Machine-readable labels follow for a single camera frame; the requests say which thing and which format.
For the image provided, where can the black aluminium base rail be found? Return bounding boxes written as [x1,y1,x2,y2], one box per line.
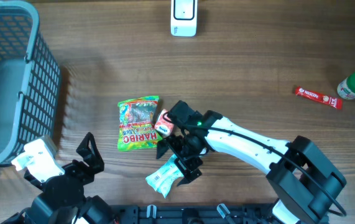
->
[110,203,279,224]

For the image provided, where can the green lid jar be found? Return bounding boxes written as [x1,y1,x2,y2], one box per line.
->
[337,72,355,100]

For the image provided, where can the white teal snack packet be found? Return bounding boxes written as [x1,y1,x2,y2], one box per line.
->
[145,155,183,198]

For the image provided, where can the Haribo gummy candy bag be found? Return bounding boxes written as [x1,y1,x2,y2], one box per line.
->
[118,96,162,152]

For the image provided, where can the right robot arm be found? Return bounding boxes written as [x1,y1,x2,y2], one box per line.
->
[157,101,347,223]

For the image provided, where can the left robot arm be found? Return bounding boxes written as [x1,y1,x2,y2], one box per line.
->
[3,133,118,223]

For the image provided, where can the red white small carton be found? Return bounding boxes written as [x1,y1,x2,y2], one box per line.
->
[154,109,174,137]

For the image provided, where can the grey plastic mesh basket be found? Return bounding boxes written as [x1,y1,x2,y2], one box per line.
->
[0,1,62,167]

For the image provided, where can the white barcode scanner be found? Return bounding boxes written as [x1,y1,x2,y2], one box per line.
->
[170,0,198,37]

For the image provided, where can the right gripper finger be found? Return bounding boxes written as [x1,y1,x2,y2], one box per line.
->
[177,169,202,187]
[156,139,170,159]

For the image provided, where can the small red item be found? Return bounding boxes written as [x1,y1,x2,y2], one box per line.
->
[295,86,343,110]

